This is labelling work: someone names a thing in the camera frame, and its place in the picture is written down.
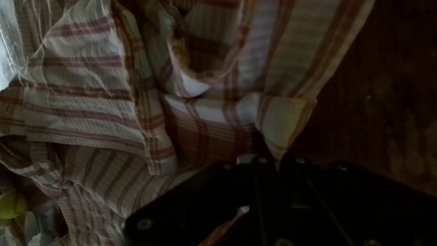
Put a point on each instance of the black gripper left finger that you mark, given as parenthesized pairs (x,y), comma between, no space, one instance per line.
(247,205)

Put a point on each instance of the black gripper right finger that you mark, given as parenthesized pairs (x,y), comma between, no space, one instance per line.
(291,209)

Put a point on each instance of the red striped white cloth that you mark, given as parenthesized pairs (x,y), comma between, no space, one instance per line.
(90,90)

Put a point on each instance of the yellow-green ball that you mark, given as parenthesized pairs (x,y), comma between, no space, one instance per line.
(11,205)

